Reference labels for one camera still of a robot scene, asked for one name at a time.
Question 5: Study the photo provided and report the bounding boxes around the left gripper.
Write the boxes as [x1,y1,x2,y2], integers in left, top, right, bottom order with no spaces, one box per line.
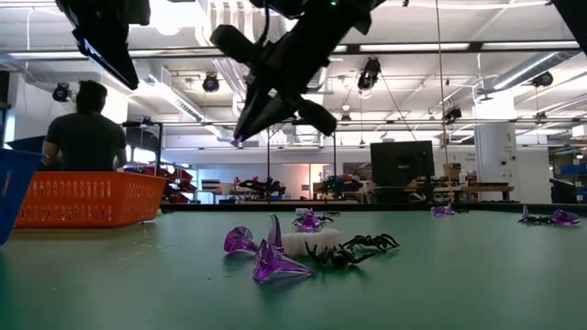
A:
[55,0,151,89]

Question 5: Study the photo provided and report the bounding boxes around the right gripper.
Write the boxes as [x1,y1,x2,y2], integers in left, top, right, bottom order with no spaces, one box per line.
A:
[210,22,349,141]

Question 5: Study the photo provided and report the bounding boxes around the standing person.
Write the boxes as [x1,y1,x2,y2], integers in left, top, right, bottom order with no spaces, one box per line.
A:
[41,80,128,173]

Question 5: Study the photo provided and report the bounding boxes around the red storage bins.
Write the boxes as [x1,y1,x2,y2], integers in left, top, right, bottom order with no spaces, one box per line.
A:
[150,165,196,205]

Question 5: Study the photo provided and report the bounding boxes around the black computer monitor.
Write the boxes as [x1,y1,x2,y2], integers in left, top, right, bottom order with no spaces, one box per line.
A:
[370,140,436,180]

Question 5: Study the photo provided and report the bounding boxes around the orange plastic basket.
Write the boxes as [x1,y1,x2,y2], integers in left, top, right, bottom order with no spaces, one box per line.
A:
[14,170,169,229]

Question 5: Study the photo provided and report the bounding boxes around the blue plastic basket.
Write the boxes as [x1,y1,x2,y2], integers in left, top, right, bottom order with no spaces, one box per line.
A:
[0,148,46,246]

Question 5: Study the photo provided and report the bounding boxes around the cardboard box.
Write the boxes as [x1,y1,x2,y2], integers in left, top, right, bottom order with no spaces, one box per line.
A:
[443,162,464,181]

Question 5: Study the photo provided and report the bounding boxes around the green table mat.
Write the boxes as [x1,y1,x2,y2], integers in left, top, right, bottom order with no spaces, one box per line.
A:
[0,208,587,330]

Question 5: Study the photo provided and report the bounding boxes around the wooden workbench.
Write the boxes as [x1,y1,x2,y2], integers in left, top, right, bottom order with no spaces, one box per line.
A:
[433,181,515,203]

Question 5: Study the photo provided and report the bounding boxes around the black office chair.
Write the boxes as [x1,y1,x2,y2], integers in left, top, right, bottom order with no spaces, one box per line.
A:
[548,176,580,205]

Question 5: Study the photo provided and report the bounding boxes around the blue storage bins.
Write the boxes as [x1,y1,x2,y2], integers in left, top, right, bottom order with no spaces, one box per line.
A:
[557,159,587,178]

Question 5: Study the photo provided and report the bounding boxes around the wide silver ceiling duct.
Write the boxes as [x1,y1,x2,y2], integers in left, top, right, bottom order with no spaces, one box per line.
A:
[293,122,323,146]

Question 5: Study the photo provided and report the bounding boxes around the black neighbouring station frame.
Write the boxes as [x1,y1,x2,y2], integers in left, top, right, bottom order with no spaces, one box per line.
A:
[121,117,340,205]

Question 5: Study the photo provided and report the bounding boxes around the black aluminium table frame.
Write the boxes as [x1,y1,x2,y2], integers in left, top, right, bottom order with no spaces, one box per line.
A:
[160,202,587,213]

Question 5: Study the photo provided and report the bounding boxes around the silver spiral duct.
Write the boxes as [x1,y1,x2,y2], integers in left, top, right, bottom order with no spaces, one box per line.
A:
[491,49,583,92]

